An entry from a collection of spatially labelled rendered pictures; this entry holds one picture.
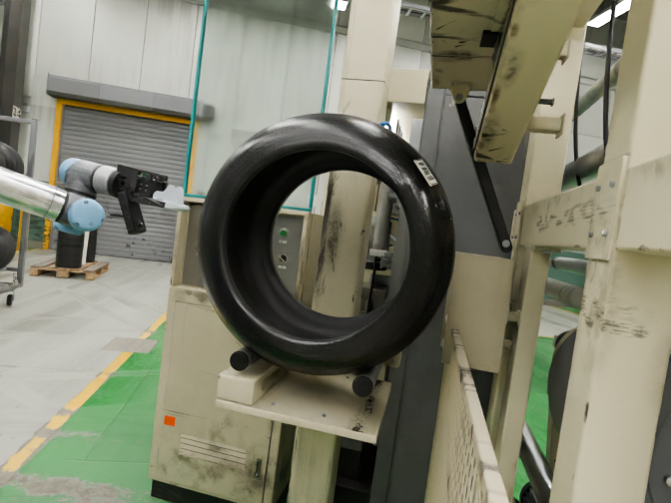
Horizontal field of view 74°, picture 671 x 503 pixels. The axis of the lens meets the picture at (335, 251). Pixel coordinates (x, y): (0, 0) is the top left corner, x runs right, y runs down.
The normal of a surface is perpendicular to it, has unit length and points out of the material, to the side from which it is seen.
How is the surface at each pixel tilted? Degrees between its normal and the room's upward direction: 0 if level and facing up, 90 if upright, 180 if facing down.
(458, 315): 90
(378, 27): 90
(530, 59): 162
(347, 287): 90
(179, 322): 90
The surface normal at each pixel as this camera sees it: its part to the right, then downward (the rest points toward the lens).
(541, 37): -0.19, 0.95
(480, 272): -0.22, 0.02
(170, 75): 0.15, 0.07
